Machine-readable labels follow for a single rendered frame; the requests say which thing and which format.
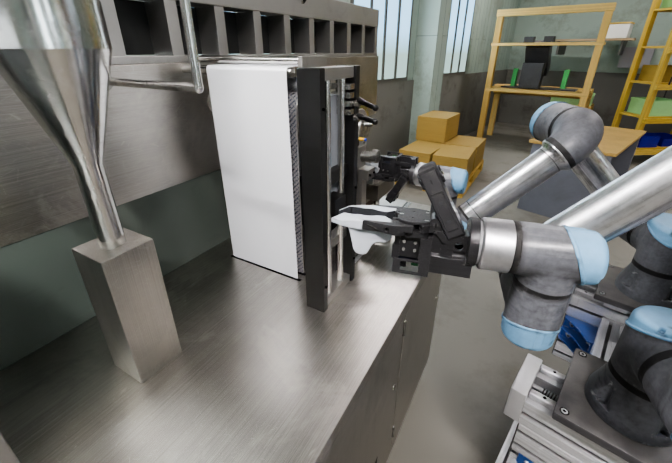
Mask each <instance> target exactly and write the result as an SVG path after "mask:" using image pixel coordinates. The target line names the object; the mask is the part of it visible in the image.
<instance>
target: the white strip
mask: <svg viewBox="0 0 672 463"><path fill-rule="evenodd" d="M200 70H201V74H207V77H208V84H209V91H210V98H211V105H212V112H213V118H214V125H215V132H216V139H217V146H218V152H219V159H220V166H221V173H222V180H223V186H224V193H225V200H226V207H227V214H228V220H229V227H230V234H231V241H232V248H233V255H231V257H234V258H236V259H239V260H242V261H245V262H247V263H250V264H253V265H256V266H258V267H261V268H264V269H267V270H269V271H272V272H275V273H277V274H280V275H283V276H286V277H288V278H291V279H294V280H297V281H299V282H300V281H301V280H302V279H299V278H298V270H297V253H296V235H295V217H294V200H293V182H292V164H291V147H290V129H289V111H288V93H287V78H294V77H295V75H296V70H295V68H290V67H283V66H246V65H200Z"/></svg>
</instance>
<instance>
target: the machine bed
mask: <svg viewBox="0 0 672 463"><path fill-rule="evenodd" d="M302 237H303V258H304V273H301V272H298V278H299V279H302V280H301V281H300V282H299V281H297V280H294V279H291V278H288V277H286V276H283V275H280V274H277V273H275V272H272V271H269V270H267V269H264V268H261V267H258V266H256V265H253V264H250V263H247V262H245V261H242V260H239V259H236V258H234V257H231V255H233V248H232V241H231V237H230V238H229V239H227V240H225V241H223V242H222V243H220V244H218V245H217V246H215V247H213V248H211V249H210V250H208V251H206V252H204V253H203V254H201V255H199V256H198V257H196V258H194V259H192V260H191V261H189V262H187V263H186V264H184V265H182V266H180V267H179V268H177V269H175V270H174V271H172V272H170V273H168V274H167V275H165V276H163V280H164V284H165V287H166V291H167V295H168V299H169V303H170V307H171V311H172V315H173V319H174V323H175V326H176V330H177V334H178V338H179V342H180V346H181V350H182V352H181V353H179V354H178V355H177V356H176V357H175V358H173V359H172V360H171V361H170V362H168V363H167V364H166V365H165V366H163V367H162V368H161V369H160V370H159V371H157V372H156V373H155V374H154V375H152V376H151V377H150V378H149V379H147V380H146V381H145V382H144V383H140V382H139V381H137V380H136V379H134V378H133V377H132V376H130V375H129V374H127V373H126V372H124V371H123V370H122V369H120V368H119V367H117V366H116V365H115V364H114V362H113V359H112V356H111V354H110V351H109V348H108V346H107V343H106V340H105V338H104V335H103V332H102V330H101V327H100V324H99V322H98V319H97V316H94V317H93V318H91V319H89V320H87V321H86V322H84V323H82V324H81V325H79V326H77V327H75V328H74V329H72V330H70V331H69V332H67V333H65V334H63V335H62V336H60V337H58V338H57V339H55V340H53V341H51V342H50V343H48V344H46V345H44V346H43V347H41V348H39V349H38V350H36V351H34V352H32V353H31V354H29V355H27V356H26V357H24V358H22V359H20V360H19V361H17V362H15V363H13V364H12V365H10V366H8V367H7V368H5V369H3V370H1V371H0V431H1V433H2V435H3V436H4V438H5V439H6V441H7V442H8V444H9V445H10V447H11V449H12V450H13V452H14V453H15V455H16V456H17V458H18V459H19V461H20V463H324V461H325V459H326V457H327V456H328V454H329V452H330V450H331V448H332V447H333V445H334V443H335V441H336V439H337V438H338V436H339V434H340V432H341V430H342V429H343V427H344V425H345V423H346V421H347V420H348V418H349V416H350V414H351V412H352V411H353V409H354V407H355V405H356V403H357V402H358V400H359V398H360V396H361V394H362V393H363V391H364V389H365V387H366V385H367V384H368V382H369V380H370V378H371V376H372V375H373V373H374V371H375V369H376V367H377V366H378V364H379V362H380V360H381V358H382V357H383V355H384V353H385V351H386V349H387V348H388V346H389V344H390V342H391V340H392V339H393V337H394V335H395V333H396V331H397V330H398V328H399V326H400V324H401V322H402V321H403V319H404V317H405V315H406V313H407V312H408V310H409V308H410V306H411V304H412V302H413V301H414V299H415V297H416V295H417V293H418V292H419V290H420V288H421V286H422V284H423V283H424V281H425V279H426V277H424V276H417V275H411V274H405V273H399V272H393V271H392V263H393V258H392V257H391V255H392V244H393V242H394V241H395V236H393V235H392V237H391V239H390V240H389V241H388V242H386V243H379V242H376V243H374V244H373V245H372V246H371V248H370V249H369V251H368V252H367V253H366V254H364V255H363V256H362V257H361V258H360V260H359V261H358V262H357V263H356V264H355V269H354V279H353V280H352V281H349V282H348V283H347V284H346V285H345V286H344V288H343V289H342V290H341V291H340V292H339V293H338V294H337V296H336V297H335V298H334V299H333V300H332V301H331V302H330V303H329V305H328V309H327V310H326V311H325V312H321V311H319V310H316V309H314V308H311V307H309V306H307V296H306V273H305V251H304V229H303V225H302Z"/></svg>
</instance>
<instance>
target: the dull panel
mask: <svg viewBox="0 0 672 463"><path fill-rule="evenodd" d="M116 207H117V210H118V213H119V217H120V220H121V224H122V227H123V228H126V229H129V230H131V231H134V232H137V233H139V234H142V235H144V236H147V237H150V238H152V239H153V241H154V245H155V248H156V252H157V256H158V260H159V264H160V268H161V272H162V276H165V275H167V274H168V273H170V272H172V271H174V270H175V269H177V268H179V267H180V266H182V265H184V264H186V263H187V262H189V261H191V260H192V259H194V258H196V257H198V256H199V255H201V254H203V253H204V252H206V251H208V250H210V249H211V248H213V247H215V246H217V245H218V244H220V243H222V242H223V241H225V240H227V239H229V238H230V237H231V234H230V227H229V220H228V214H227V207H226V200H225V193H224V186H223V180H222V173H221V169H219V170H216V171H213V172H211V173H208V174H205V175H202V176H199V177H197V178H194V179H191V180H188V181H185V182H183V183H180V184H177V185H174V186H171V187H169V188H166V189H163V190H160V191H157V192H155V193H152V194H149V195H146V196H144V197H141V198H138V199H135V200H132V201H130V202H127V203H124V204H121V205H118V206H116ZM93 239H96V236H95V233H94V230H93V227H92V224H91V221H90V218H89V216H88V217H85V218H82V219H79V220H76V221H74V222H71V223H68V224H65V225H62V226H60V227H57V228H54V229H51V230H48V231H46V232H43V233H40V234H37V235H34V236H32V237H29V238H26V239H23V240H20V241H18V242H15V243H12V244H9V245H6V246H4V247H1V248H0V371H1V370H3V369H5V368H7V367H8V366H10V365H12V364H13V363H15V362H17V361H19V360H20V359H22V358H24V357H26V356H27V355H29V354H31V353H32V352H34V351H36V350H38V349H39V348H41V347H43V346H44V345H46V344H48V343H50V342H51V341H53V340H55V339H57V338H58V337H60V336H62V335H63V334H65V333H67V332H69V331H70V330H72V329H74V328H75V327H77V326H79V325H81V324H82V323H84V322H86V321H87V320H89V319H91V318H93V317H94V316H96V314H95V311H94V308H93V306H92V303H91V300H90V298H89V295H88V293H87V290H86V287H85V285H84V282H83V279H82V277H81V274H80V271H79V269H78V266H77V263H76V261H75V258H74V255H73V253H72V248H74V247H77V246H79V245H81V244H84V243H86V242H89V241H91V240H93Z"/></svg>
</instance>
